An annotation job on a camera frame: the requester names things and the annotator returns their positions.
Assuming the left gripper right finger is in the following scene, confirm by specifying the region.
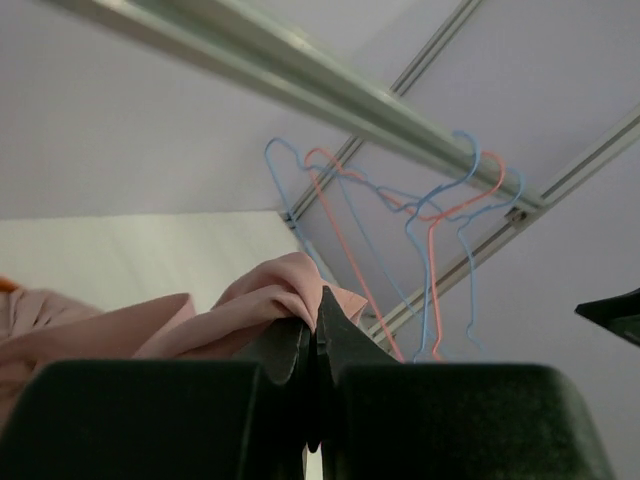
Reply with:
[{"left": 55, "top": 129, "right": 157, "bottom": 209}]
[{"left": 316, "top": 289, "right": 614, "bottom": 479}]

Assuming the aluminium hanging rail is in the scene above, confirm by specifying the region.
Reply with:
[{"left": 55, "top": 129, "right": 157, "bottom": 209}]
[{"left": 55, "top": 1, "right": 544, "bottom": 212}]

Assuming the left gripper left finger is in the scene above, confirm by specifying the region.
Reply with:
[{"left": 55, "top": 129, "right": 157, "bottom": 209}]
[{"left": 1, "top": 319, "right": 310, "bottom": 479}]

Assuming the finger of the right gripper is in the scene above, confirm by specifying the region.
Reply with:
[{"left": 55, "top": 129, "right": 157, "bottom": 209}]
[{"left": 575, "top": 289, "right": 640, "bottom": 346}]

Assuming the pink skirt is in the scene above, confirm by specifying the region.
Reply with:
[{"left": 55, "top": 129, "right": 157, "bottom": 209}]
[{"left": 1, "top": 252, "right": 367, "bottom": 423}]

